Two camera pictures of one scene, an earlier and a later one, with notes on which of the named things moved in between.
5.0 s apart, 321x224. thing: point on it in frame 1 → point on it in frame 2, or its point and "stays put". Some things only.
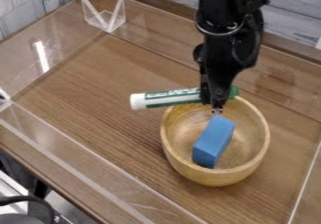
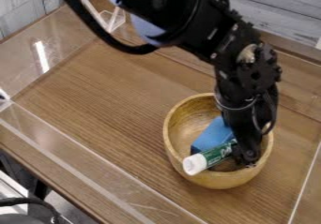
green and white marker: [174, 97] → [194, 164]
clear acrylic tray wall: [89, 181] stays put
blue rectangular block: [212, 141] stays put
